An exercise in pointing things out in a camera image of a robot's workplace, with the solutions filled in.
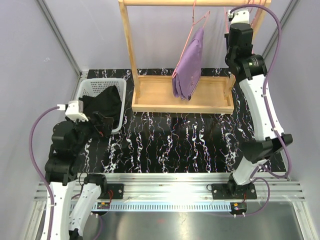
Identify black trousers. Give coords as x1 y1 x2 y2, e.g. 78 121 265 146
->
79 85 122 129

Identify pink hanger holding purple trousers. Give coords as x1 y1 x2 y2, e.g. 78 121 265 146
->
171 0 211 78

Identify purple trousers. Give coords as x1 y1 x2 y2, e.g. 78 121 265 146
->
172 27 204 101

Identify pink hanger of black trousers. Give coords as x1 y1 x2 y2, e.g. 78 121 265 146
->
223 6 229 34

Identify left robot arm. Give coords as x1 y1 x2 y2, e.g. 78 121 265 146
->
42 117 114 240

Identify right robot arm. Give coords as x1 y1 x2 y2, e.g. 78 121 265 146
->
223 23 293 199

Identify empty pink hanger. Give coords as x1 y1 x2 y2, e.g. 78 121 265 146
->
247 0 267 28

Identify white plastic basket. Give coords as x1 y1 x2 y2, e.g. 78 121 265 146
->
75 77 127 135

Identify black marble pattern mat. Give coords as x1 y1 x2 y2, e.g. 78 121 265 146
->
62 67 287 174

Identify wooden clothes rack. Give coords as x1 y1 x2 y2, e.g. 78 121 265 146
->
117 0 271 115

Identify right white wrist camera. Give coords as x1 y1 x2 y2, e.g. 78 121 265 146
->
227 8 250 25

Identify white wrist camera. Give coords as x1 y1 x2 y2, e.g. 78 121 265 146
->
56 100 89 123
227 8 250 25

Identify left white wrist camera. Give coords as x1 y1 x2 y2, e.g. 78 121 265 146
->
56 100 89 123

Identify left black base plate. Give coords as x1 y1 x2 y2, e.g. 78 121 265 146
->
98 183 124 201

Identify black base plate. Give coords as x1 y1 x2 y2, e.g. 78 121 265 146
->
211 183 257 200
98 183 124 201

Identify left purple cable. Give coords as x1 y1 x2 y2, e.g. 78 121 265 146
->
29 106 105 240

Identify aluminium mounting rail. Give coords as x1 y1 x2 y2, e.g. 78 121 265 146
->
34 172 305 212

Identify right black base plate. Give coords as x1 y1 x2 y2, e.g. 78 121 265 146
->
211 183 257 200

